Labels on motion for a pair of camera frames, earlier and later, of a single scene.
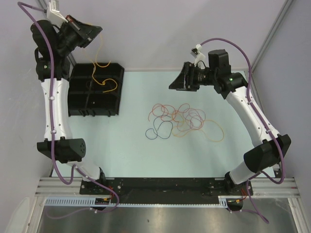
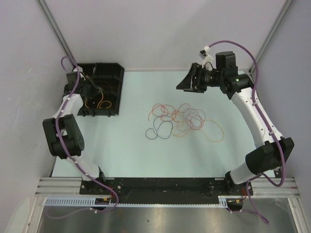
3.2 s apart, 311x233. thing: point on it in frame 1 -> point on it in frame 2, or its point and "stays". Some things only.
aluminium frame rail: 265,187 stays
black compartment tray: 95,89 stays
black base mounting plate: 165,190 stays
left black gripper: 90,31 -> 96,90
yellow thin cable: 93,80 -> 97,106
